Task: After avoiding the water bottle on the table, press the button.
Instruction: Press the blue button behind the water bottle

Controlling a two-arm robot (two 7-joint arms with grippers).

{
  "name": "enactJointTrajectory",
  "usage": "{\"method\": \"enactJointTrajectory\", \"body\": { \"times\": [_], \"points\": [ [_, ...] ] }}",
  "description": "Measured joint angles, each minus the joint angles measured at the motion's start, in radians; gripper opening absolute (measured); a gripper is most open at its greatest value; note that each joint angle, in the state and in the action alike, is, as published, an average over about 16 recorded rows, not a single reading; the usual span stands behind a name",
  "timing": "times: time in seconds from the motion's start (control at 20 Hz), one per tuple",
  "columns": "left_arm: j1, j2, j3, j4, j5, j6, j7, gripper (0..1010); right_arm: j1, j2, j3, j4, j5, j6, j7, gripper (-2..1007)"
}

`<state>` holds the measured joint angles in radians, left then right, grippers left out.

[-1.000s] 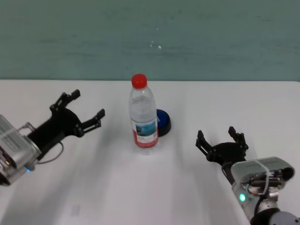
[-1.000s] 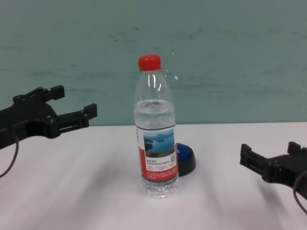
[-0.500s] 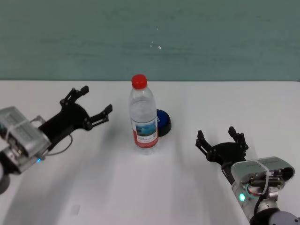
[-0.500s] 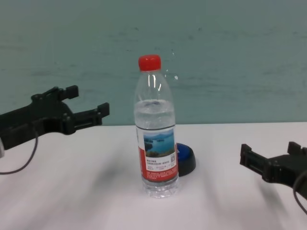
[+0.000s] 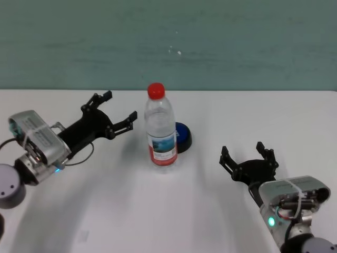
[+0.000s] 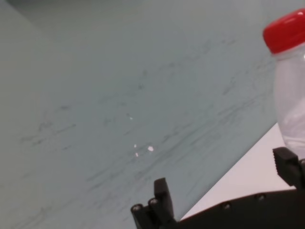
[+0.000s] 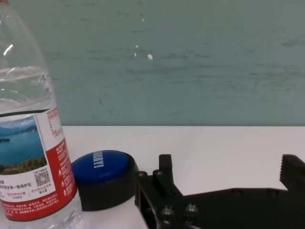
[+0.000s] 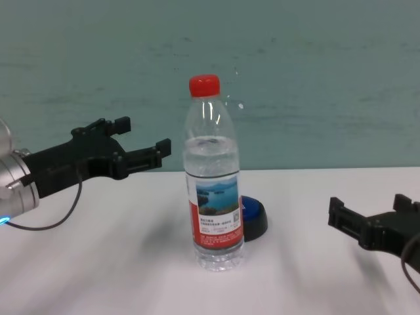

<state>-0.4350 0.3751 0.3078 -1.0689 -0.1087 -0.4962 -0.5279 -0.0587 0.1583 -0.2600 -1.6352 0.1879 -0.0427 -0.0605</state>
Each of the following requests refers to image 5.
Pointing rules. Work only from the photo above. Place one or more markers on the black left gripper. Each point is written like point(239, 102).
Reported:
point(89, 129)

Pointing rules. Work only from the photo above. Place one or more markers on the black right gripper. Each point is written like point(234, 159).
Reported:
point(255, 171)

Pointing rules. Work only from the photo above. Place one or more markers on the clear water bottle red cap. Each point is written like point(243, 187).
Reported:
point(161, 131)

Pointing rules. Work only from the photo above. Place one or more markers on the blue push button black base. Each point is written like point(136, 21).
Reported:
point(184, 135)

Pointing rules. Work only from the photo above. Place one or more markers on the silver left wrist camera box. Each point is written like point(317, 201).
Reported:
point(44, 134)

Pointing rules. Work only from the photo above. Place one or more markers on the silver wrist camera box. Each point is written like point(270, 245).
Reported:
point(310, 184)
point(44, 134)

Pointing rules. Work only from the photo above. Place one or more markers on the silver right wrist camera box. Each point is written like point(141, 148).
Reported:
point(310, 184)

